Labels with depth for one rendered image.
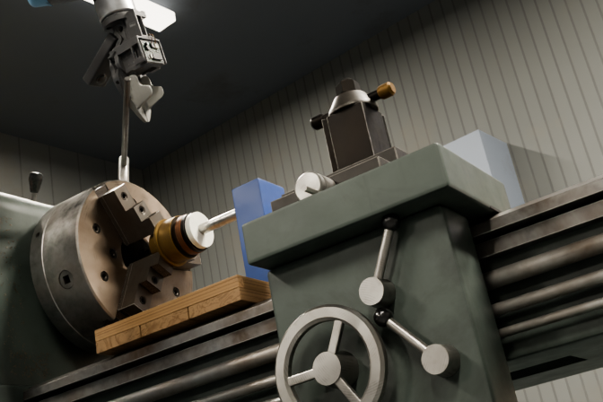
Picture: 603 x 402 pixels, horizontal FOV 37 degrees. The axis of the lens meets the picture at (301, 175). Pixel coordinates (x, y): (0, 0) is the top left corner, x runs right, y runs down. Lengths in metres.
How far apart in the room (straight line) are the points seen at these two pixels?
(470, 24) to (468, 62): 0.21
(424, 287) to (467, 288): 0.05
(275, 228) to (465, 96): 3.64
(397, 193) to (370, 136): 0.28
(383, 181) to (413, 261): 0.10
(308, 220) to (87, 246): 0.60
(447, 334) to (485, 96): 3.67
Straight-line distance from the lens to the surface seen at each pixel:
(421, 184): 1.07
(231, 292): 1.35
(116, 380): 1.52
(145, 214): 1.69
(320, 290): 1.16
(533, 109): 4.56
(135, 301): 1.63
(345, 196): 1.12
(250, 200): 1.54
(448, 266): 1.08
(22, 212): 1.79
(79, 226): 1.65
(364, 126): 1.36
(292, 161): 5.33
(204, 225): 1.63
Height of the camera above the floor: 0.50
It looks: 23 degrees up
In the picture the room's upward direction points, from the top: 11 degrees counter-clockwise
